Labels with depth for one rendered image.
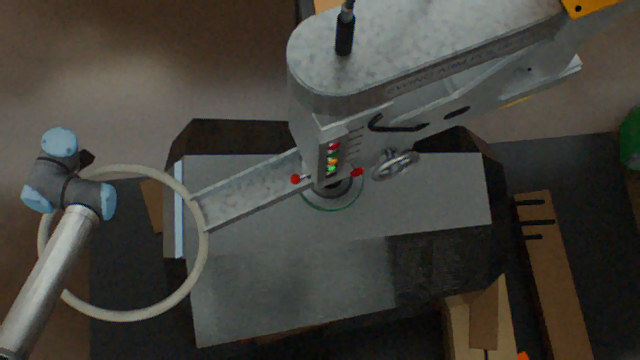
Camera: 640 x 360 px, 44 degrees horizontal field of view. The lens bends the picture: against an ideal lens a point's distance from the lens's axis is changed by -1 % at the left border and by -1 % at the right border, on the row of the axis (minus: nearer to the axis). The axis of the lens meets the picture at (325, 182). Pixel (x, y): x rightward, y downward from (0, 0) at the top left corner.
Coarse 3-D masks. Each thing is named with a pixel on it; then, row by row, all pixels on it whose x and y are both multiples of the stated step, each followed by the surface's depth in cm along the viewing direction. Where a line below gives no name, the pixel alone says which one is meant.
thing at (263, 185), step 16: (272, 160) 237; (288, 160) 241; (240, 176) 237; (256, 176) 241; (272, 176) 240; (288, 176) 240; (208, 192) 238; (224, 192) 240; (240, 192) 240; (256, 192) 239; (272, 192) 239; (288, 192) 234; (208, 208) 239; (224, 208) 239; (240, 208) 238; (256, 208) 234; (208, 224) 238; (224, 224) 235
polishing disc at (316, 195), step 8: (304, 168) 257; (360, 176) 257; (344, 184) 256; (352, 184) 256; (360, 184) 256; (304, 192) 255; (312, 192) 255; (320, 192) 255; (328, 192) 255; (336, 192) 255; (344, 192) 255; (352, 192) 255; (312, 200) 254; (320, 200) 254; (328, 200) 254; (336, 200) 254; (344, 200) 254; (352, 200) 255; (328, 208) 254; (336, 208) 254
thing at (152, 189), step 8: (144, 184) 345; (152, 184) 346; (160, 184) 346; (144, 192) 344; (152, 192) 344; (160, 192) 344; (152, 200) 343; (160, 200) 343; (152, 208) 342; (160, 208) 342; (152, 216) 341; (160, 216) 341; (160, 224) 340; (160, 232) 339
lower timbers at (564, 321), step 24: (528, 216) 337; (552, 216) 337; (528, 240) 333; (552, 240) 334; (528, 264) 333; (552, 264) 330; (552, 288) 327; (552, 312) 323; (576, 312) 323; (552, 336) 320; (576, 336) 320
